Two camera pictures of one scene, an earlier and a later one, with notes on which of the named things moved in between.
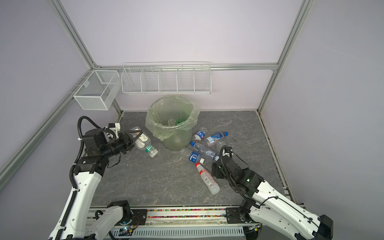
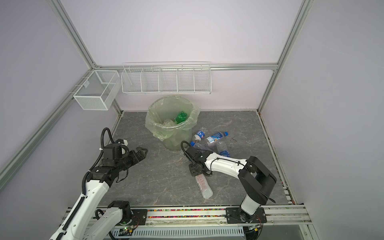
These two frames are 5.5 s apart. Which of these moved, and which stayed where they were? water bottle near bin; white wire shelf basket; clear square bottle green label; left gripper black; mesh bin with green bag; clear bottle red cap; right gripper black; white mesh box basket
Moved: clear bottle red cap; clear square bottle green label; left gripper black; right gripper black
Stayed: mesh bin with green bag; water bottle near bin; white mesh box basket; white wire shelf basket
